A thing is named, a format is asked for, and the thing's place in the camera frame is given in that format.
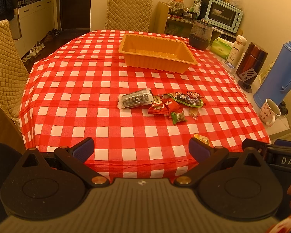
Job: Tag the dark wooden door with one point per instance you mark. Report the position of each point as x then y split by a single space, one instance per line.
75 14

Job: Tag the red square snack packet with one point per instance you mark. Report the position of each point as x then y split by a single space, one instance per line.
158 107

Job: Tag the blue plastic jug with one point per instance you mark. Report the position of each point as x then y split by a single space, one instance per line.
278 82

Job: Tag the orange plastic tray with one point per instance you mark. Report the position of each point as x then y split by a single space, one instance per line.
156 53

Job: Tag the orange lid snack jar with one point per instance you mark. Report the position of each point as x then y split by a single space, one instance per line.
176 7

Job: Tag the small golden candy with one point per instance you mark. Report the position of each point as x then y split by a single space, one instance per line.
203 139

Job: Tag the quilted beige chair back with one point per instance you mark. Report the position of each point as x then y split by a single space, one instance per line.
131 15

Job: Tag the grey phone stand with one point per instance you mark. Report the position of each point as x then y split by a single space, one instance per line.
246 79

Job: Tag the light blue toaster oven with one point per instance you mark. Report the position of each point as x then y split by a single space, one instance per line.
221 14

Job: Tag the wooden shelf unit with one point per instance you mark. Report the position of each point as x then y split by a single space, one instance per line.
165 23

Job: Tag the blue white small box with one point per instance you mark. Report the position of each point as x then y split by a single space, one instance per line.
227 66

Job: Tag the clear candy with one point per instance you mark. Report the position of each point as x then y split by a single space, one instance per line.
193 112

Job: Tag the white patterned mug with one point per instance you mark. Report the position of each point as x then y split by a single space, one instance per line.
269 112

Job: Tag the white shoe cabinet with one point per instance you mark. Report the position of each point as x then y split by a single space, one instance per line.
36 19

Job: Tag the white miffy bottle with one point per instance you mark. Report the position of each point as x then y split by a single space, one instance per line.
237 50

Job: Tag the dark red candy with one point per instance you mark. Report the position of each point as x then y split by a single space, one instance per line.
193 95

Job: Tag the green candy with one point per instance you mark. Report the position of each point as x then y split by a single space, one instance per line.
177 117

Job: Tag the green edged snack bag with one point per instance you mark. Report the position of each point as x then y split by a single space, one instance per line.
182 98

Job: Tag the dark glass jar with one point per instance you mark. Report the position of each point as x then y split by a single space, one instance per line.
200 35

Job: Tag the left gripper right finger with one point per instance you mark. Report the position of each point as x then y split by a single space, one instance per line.
209 160

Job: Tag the white black snack packet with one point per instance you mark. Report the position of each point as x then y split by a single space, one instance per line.
136 99

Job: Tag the red white checkered tablecloth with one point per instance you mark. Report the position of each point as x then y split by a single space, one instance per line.
141 120

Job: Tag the red long snack packet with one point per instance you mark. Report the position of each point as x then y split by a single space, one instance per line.
172 106

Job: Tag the quilted beige side chair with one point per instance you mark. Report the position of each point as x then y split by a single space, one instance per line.
13 75

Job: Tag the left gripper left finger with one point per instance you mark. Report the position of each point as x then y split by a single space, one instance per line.
72 160

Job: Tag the green tissue pack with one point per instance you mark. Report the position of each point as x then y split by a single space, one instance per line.
221 47

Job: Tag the brown metallic thermos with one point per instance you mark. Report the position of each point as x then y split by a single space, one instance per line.
254 57

